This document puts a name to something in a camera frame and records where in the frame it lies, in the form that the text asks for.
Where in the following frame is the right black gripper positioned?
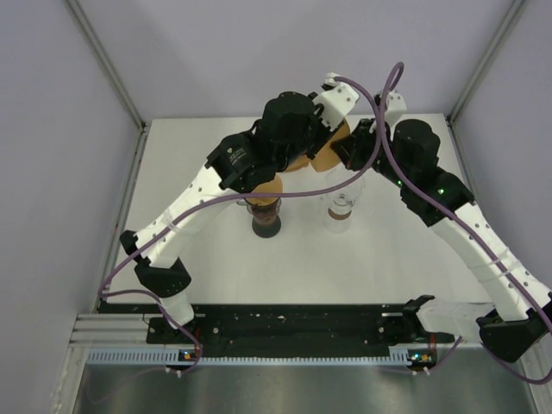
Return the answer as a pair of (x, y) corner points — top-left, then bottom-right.
(330, 118), (411, 189)

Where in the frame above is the clear glass cup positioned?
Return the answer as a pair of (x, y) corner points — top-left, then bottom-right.
(321, 168), (365, 216)

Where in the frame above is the brown paper coffee filter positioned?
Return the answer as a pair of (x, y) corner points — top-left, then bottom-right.
(247, 175), (283, 206)

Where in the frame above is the clear plastic coffee dripper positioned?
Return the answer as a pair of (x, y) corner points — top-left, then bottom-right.
(236, 198), (281, 217)

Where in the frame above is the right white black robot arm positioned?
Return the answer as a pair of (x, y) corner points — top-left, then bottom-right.
(373, 119), (551, 363)

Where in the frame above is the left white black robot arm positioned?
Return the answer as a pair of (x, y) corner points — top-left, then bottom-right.
(120, 91), (326, 342)

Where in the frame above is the brown paper filter stack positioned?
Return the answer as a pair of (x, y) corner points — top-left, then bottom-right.
(285, 158), (311, 173)

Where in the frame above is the clear glass with brown band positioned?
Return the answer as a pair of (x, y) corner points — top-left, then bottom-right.
(323, 204), (353, 234)

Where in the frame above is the glass carafe with red rim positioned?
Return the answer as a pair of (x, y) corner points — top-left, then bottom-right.
(252, 215), (281, 238)

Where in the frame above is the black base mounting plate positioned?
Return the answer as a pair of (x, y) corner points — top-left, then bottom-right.
(146, 304), (455, 359)

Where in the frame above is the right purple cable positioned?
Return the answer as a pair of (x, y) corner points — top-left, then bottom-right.
(377, 62), (552, 385)

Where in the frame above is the purple cable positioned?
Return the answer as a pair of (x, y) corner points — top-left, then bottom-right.
(377, 62), (552, 385)
(97, 73), (380, 380)

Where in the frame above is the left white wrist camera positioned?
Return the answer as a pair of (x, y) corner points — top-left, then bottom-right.
(312, 72), (360, 131)

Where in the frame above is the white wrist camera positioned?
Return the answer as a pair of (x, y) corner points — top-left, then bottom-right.
(374, 90), (407, 128)
(312, 72), (360, 131)

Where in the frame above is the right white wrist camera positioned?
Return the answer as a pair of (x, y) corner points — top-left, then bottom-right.
(374, 90), (407, 128)

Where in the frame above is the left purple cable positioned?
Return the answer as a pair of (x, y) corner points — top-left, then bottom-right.
(97, 73), (380, 380)

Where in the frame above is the grey slotted cable duct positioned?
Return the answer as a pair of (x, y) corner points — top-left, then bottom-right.
(85, 348), (182, 364)

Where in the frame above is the aluminium frame rail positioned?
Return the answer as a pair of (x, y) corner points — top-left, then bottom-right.
(72, 305), (430, 347)

